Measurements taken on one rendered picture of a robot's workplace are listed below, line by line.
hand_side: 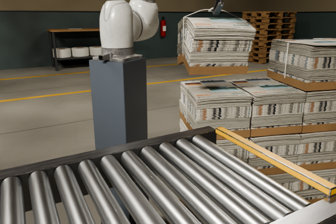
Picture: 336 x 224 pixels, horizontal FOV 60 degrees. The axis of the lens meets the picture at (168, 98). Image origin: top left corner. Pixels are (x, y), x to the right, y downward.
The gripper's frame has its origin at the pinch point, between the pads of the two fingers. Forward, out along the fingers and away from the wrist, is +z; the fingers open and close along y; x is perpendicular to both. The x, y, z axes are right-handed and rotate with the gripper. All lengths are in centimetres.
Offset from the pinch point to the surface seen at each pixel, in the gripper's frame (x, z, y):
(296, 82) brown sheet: 46, -5, 44
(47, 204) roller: -61, -83, 58
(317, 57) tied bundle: 51, -13, 30
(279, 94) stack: 32, -13, 48
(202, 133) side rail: -16, -49, 55
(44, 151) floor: -118, 121, 123
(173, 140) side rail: -28, -53, 55
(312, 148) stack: 56, -10, 79
